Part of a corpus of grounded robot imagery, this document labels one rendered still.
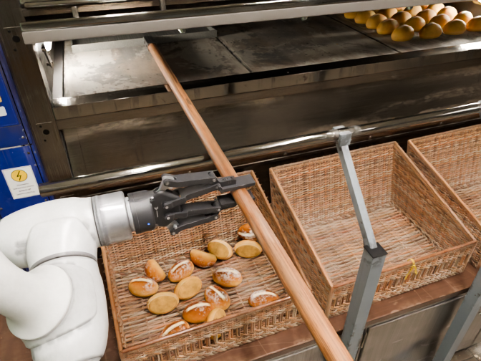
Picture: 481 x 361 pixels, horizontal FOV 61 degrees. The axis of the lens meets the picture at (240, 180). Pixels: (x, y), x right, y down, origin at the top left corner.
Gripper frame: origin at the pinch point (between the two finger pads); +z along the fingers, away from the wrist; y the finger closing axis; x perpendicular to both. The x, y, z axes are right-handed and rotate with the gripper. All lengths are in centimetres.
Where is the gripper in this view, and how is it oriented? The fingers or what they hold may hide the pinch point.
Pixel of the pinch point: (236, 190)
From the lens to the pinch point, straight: 79.0
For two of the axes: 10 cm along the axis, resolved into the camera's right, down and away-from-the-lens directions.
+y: 0.0, 8.1, 5.9
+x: 3.4, 5.6, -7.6
